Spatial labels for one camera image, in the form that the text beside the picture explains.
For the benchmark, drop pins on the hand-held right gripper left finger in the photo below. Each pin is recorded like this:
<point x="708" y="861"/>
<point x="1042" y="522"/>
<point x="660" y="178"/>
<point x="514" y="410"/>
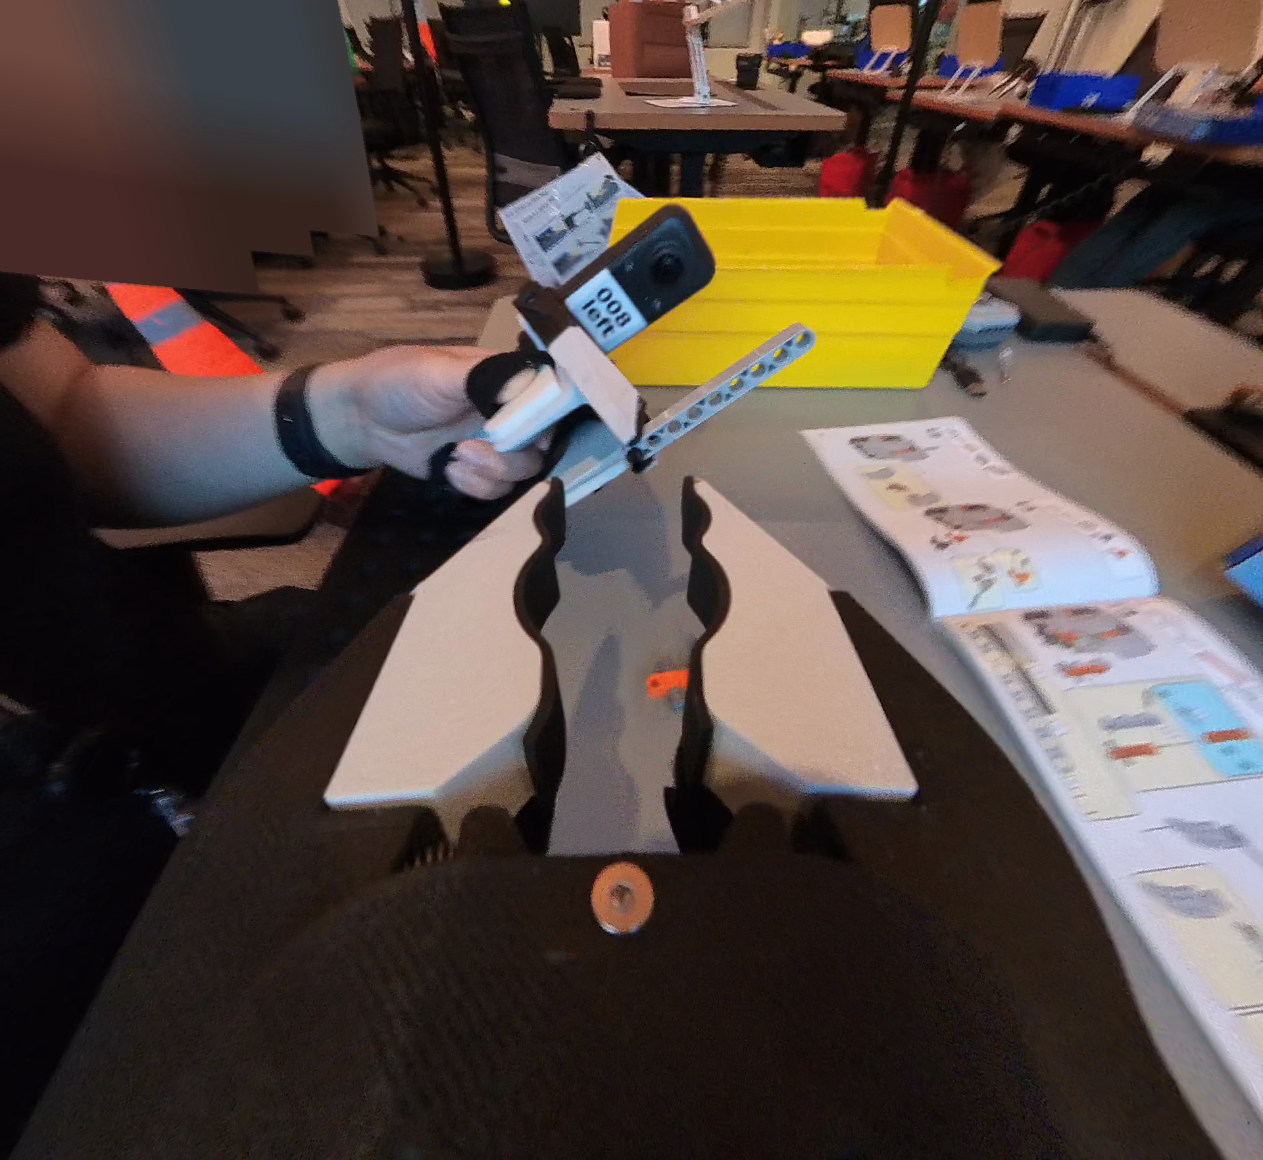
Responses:
<point x="444" y="686"/>

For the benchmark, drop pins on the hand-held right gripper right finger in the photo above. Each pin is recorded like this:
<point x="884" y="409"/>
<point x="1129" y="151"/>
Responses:
<point x="798" y="686"/>

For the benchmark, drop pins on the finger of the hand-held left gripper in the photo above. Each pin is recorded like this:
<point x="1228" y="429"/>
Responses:
<point x="591" y="459"/>
<point x="603" y="385"/>

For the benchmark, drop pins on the grey perforated toy beam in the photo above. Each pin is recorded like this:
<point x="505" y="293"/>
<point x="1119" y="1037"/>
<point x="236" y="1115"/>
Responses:
<point x="729" y="390"/>

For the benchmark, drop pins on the person's left forearm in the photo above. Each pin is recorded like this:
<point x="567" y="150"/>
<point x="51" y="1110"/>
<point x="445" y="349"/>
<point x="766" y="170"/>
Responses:
<point x="157" y="439"/>

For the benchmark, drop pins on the white desk lamp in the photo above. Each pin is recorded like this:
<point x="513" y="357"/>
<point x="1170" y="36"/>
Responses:
<point x="701" y="45"/>

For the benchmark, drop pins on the grey desk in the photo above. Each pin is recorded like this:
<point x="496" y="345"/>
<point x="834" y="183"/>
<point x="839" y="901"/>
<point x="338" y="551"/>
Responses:
<point x="887" y="405"/>

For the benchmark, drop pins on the person's left hand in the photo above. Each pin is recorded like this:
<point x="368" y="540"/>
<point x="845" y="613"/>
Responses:
<point x="404" y="410"/>

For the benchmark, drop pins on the printed paper leaflet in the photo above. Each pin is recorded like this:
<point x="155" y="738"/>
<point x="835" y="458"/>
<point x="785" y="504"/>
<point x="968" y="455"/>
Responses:
<point x="562" y="222"/>

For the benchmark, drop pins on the small orange toy pin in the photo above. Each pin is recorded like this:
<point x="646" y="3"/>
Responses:
<point x="663" y="684"/>

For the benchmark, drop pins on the yellow plastic bin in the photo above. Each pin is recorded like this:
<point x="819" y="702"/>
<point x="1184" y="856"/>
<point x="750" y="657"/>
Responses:
<point x="789" y="321"/>

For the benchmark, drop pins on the grey background table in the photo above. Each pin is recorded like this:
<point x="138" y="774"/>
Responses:
<point x="689" y="109"/>

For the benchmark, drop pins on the brown bag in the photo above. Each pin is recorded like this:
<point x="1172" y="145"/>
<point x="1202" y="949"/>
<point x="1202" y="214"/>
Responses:
<point x="646" y="35"/>

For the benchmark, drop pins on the black stand pole with base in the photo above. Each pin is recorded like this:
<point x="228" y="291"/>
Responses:
<point x="433" y="143"/>

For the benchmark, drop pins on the open instruction booklet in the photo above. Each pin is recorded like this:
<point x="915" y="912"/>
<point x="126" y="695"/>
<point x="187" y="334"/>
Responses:
<point x="987" y="508"/>

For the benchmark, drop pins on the red bag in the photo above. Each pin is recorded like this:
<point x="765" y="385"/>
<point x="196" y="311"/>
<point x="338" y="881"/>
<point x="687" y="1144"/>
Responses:
<point x="927" y="187"/>

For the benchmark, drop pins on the black wristband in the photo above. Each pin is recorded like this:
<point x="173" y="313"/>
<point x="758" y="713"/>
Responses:
<point x="295" y="430"/>

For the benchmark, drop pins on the small black connector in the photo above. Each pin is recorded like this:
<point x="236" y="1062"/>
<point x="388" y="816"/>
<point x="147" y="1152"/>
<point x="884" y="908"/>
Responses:
<point x="964" y="376"/>

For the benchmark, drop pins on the pale blue case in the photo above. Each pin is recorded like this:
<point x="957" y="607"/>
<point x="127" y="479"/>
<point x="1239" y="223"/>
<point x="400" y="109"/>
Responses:
<point x="987" y="321"/>

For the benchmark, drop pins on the person's black shirt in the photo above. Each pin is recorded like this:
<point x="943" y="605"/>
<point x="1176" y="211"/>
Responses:
<point x="98" y="686"/>

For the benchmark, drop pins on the thin black pole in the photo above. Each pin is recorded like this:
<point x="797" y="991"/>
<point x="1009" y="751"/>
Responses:
<point x="922" y="35"/>

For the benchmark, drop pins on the small clear plastic piece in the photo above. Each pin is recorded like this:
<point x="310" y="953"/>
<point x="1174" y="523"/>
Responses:
<point x="1005" y="362"/>

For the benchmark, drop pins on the black flat box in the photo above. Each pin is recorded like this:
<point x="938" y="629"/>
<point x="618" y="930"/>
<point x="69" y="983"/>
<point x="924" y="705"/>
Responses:
<point x="1041" y="309"/>

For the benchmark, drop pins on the orange safety vest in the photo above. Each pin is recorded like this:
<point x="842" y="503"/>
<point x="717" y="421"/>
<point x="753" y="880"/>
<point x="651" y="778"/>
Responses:
<point x="181" y="331"/>

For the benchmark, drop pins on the blue card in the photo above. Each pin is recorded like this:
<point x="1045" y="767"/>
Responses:
<point x="1248" y="572"/>

